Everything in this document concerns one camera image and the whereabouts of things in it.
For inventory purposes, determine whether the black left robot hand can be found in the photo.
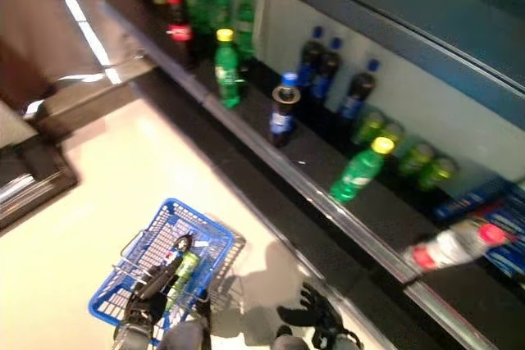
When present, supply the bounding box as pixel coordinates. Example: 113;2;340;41
122;263;181;326

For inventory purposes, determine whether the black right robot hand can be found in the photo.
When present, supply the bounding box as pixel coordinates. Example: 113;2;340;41
299;282;364;350

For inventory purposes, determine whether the blue plastic shopping basket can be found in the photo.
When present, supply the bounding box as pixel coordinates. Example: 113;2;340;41
88;197;247;347

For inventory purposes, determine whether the silver right robot leg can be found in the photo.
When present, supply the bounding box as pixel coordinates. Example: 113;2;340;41
272;325;308;350

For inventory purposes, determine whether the silver robot leg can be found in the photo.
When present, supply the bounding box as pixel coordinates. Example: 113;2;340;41
272;325;308;350
157;298;212;350

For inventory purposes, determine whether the silver left robot leg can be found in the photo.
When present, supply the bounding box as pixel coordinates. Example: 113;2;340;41
157;298;212;350

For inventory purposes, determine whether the clear water bottle red label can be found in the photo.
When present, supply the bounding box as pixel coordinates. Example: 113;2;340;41
404;222;508;272

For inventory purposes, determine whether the black shelf board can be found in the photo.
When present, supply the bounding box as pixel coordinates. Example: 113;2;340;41
130;75;452;350
221;0;525;121
98;0;525;350

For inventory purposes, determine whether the black display unit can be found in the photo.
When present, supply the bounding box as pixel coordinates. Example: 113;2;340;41
0;136;79;232

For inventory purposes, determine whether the narrow blue cookie box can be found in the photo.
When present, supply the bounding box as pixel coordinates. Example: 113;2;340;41
432;177;509;220

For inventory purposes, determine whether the dark stone plinth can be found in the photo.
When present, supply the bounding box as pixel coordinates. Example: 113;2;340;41
24;66;136;138

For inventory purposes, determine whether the blue Oreo cookie box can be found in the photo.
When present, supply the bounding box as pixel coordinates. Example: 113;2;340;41
483;185;525;281

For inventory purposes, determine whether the Coca-Cola bottle red cap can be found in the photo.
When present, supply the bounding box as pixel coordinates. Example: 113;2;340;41
166;0;198;68

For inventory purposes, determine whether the brown end panel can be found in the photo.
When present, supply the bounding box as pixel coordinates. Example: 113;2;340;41
0;0;103;113

